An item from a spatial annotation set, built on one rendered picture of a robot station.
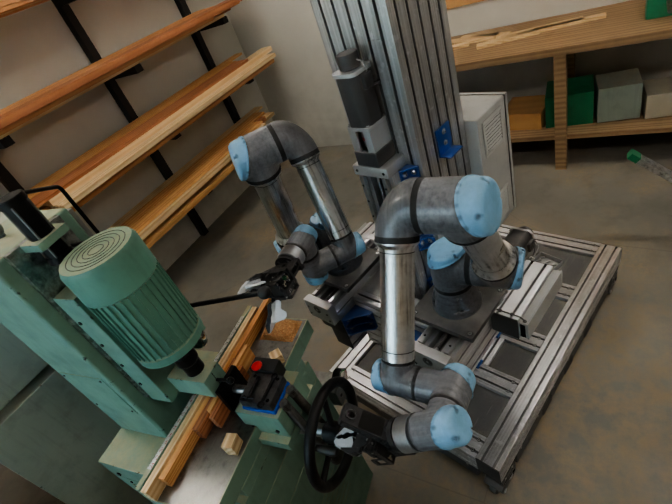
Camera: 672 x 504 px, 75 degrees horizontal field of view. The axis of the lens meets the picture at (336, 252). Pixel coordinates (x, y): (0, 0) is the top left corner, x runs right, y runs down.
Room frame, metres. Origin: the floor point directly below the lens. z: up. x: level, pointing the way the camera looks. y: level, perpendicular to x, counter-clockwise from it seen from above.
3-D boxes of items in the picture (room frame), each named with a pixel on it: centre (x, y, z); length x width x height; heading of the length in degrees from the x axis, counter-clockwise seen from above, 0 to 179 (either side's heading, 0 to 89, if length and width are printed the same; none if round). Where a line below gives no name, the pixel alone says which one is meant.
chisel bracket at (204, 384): (0.89, 0.49, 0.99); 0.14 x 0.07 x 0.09; 57
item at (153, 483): (0.89, 0.49, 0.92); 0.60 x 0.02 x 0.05; 147
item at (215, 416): (0.84, 0.43, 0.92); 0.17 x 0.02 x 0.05; 147
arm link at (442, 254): (0.94, -0.30, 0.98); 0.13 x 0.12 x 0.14; 49
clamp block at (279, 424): (0.78, 0.31, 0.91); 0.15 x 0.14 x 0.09; 147
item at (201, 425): (0.86, 0.46, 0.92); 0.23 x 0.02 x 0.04; 147
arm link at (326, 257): (1.13, 0.07, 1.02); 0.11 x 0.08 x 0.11; 98
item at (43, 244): (0.95, 0.59, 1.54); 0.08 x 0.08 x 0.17; 57
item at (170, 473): (0.93, 0.44, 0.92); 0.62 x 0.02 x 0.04; 147
